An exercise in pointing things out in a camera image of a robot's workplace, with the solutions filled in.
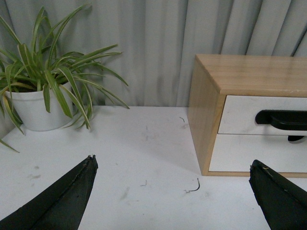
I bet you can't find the white top drawer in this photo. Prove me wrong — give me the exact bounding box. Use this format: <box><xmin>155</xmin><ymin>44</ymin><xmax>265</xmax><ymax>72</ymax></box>
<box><xmin>218</xmin><ymin>95</ymin><xmax>307</xmax><ymax>136</ymax></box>

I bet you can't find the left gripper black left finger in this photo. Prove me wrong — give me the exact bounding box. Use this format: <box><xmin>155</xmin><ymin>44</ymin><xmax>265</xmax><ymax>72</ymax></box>
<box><xmin>0</xmin><ymin>156</ymin><xmax>98</xmax><ymax>230</ymax></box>

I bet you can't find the black top drawer handle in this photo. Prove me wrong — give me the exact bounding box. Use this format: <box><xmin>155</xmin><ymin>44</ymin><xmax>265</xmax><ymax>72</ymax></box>
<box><xmin>255</xmin><ymin>110</ymin><xmax>307</xmax><ymax>131</ymax></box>

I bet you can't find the small dark wire scrap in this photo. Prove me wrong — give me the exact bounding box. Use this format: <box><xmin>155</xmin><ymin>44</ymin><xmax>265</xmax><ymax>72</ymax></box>
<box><xmin>184</xmin><ymin>178</ymin><xmax>201</xmax><ymax>194</ymax></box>

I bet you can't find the white plant pot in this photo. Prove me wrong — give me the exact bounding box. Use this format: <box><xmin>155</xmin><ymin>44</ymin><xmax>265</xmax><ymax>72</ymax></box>
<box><xmin>5</xmin><ymin>91</ymin><xmax>71</xmax><ymax>131</ymax></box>

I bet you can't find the white bottom drawer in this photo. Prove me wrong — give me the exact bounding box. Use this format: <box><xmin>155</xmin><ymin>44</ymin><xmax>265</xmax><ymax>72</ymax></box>
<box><xmin>209</xmin><ymin>134</ymin><xmax>307</xmax><ymax>173</ymax></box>

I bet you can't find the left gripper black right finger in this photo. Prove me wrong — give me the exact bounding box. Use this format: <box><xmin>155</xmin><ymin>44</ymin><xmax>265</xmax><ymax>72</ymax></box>
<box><xmin>249</xmin><ymin>160</ymin><xmax>307</xmax><ymax>230</ymax></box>

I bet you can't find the white drawer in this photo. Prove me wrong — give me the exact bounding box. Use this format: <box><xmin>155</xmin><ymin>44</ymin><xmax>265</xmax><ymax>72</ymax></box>
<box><xmin>209</xmin><ymin>134</ymin><xmax>307</xmax><ymax>173</ymax></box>
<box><xmin>218</xmin><ymin>95</ymin><xmax>307</xmax><ymax>136</ymax></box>

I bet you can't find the black bottom drawer handle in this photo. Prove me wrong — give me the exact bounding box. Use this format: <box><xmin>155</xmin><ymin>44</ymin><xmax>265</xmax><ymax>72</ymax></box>
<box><xmin>287</xmin><ymin>135</ymin><xmax>307</xmax><ymax>143</ymax></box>

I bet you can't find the black drawer handle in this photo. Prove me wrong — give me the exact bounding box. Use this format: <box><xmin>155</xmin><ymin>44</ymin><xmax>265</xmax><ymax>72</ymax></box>
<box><xmin>287</xmin><ymin>135</ymin><xmax>307</xmax><ymax>143</ymax></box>
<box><xmin>255</xmin><ymin>110</ymin><xmax>307</xmax><ymax>131</ymax></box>

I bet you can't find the green spider plant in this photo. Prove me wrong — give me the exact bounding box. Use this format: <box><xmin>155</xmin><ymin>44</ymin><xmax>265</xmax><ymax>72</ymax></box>
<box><xmin>0</xmin><ymin>3</ymin><xmax>130</xmax><ymax>153</ymax></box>

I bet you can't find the wooden drawer cabinet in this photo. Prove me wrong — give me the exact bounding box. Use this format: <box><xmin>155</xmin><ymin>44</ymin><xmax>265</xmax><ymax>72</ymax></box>
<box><xmin>188</xmin><ymin>54</ymin><xmax>307</xmax><ymax>178</ymax></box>

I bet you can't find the grey curtain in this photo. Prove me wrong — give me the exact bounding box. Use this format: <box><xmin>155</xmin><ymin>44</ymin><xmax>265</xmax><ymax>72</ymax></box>
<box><xmin>0</xmin><ymin>0</ymin><xmax>307</xmax><ymax>107</ymax></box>

